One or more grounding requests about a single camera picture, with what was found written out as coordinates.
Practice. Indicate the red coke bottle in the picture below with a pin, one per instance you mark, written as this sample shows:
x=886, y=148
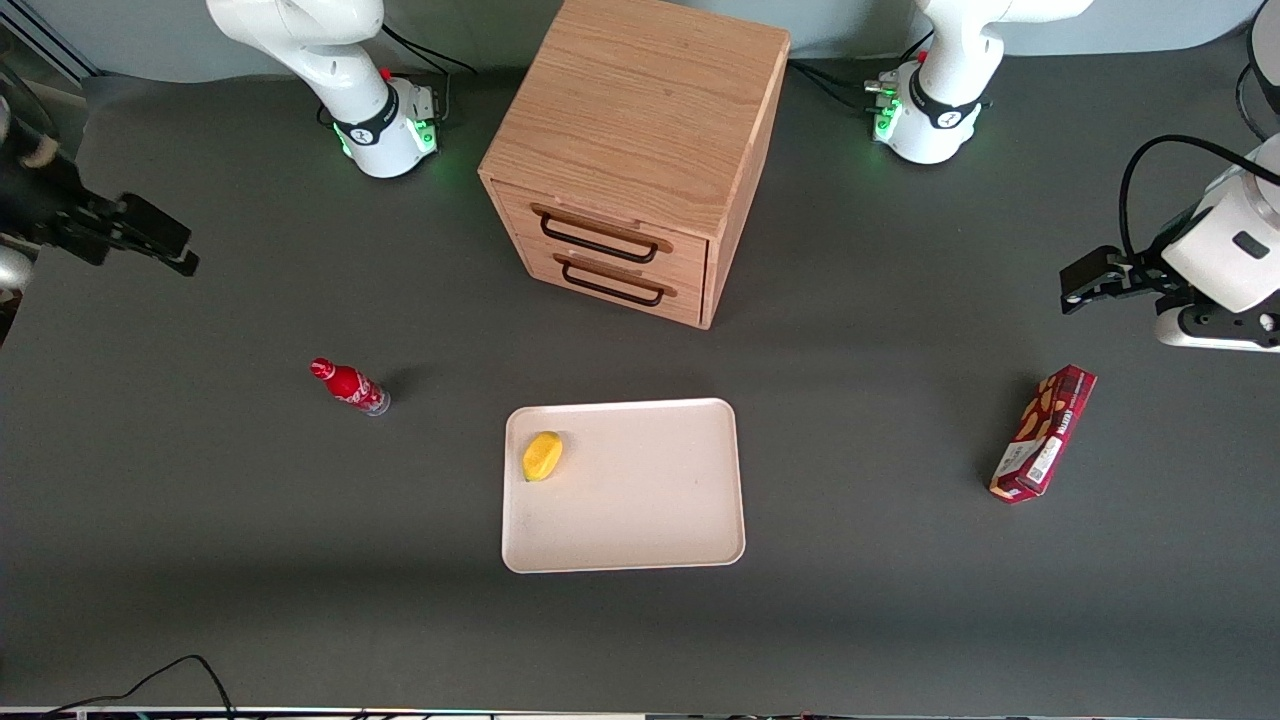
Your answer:
x=352, y=387

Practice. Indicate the beige plastic tray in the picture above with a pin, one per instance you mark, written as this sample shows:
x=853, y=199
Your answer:
x=650, y=500

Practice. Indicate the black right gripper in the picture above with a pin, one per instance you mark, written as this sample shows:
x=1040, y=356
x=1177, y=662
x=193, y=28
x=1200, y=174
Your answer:
x=52, y=208

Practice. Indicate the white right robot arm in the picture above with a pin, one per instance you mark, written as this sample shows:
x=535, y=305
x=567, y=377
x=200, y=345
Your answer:
x=340, y=70

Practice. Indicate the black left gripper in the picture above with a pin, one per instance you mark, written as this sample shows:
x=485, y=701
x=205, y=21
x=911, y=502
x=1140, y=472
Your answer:
x=1139, y=273

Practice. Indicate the yellow lemon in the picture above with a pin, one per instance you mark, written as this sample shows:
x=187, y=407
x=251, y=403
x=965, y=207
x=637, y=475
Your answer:
x=542, y=456

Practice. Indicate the wooden drawer cabinet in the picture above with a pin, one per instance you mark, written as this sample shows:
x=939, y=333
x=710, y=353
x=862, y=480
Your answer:
x=640, y=100

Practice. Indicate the red snack box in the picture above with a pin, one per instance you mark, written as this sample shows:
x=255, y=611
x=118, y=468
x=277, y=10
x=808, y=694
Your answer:
x=1045, y=432

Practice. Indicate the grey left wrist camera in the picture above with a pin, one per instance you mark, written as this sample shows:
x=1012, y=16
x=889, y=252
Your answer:
x=1215, y=328

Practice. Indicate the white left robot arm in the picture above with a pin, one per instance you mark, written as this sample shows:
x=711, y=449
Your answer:
x=940, y=110

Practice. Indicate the aluminium frame rail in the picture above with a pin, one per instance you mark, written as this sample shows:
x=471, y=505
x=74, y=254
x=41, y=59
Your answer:
x=50, y=45

